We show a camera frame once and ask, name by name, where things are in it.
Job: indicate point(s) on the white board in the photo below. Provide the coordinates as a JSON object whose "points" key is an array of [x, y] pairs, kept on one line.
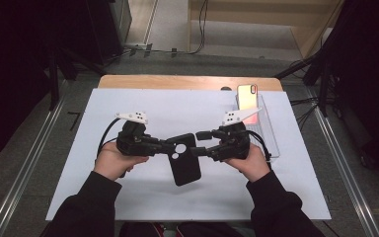
{"points": [[144, 105]]}

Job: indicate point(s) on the person's right hand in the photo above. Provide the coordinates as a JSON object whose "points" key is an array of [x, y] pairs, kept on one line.
{"points": [[251, 166]]}

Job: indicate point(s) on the iridescent clear phone case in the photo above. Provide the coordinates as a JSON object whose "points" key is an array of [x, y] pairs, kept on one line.
{"points": [[246, 97]]}

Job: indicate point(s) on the black cabinet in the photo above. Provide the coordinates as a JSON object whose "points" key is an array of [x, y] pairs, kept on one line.
{"points": [[110, 29]]}

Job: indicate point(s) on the person's left hand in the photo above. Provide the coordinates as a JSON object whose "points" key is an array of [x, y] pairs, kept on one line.
{"points": [[115, 163]]}

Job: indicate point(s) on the dark curtain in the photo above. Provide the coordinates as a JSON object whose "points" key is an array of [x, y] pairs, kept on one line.
{"points": [[13, 65], [368, 82]]}

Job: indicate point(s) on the wooden table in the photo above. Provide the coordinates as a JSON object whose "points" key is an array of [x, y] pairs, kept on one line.
{"points": [[177, 82]]}

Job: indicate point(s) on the metal floor rail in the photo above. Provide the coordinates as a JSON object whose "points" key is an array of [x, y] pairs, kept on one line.
{"points": [[345, 164], [29, 164]]}

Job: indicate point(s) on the light wooden shelf unit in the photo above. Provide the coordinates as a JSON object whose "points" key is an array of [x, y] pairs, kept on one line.
{"points": [[260, 13]]}

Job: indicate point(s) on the black stand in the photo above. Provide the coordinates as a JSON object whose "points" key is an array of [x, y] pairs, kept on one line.
{"points": [[324, 85], [54, 82]]}

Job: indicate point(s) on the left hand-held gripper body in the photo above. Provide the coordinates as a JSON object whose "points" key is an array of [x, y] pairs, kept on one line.
{"points": [[133, 141]]}

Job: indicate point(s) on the black phone case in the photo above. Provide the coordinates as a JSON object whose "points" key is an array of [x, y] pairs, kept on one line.
{"points": [[186, 169]]}

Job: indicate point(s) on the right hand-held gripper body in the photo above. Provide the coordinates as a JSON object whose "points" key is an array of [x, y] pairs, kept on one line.
{"points": [[235, 141]]}

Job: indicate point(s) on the clear plastic tray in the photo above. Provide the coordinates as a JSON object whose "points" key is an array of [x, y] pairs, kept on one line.
{"points": [[271, 131]]}

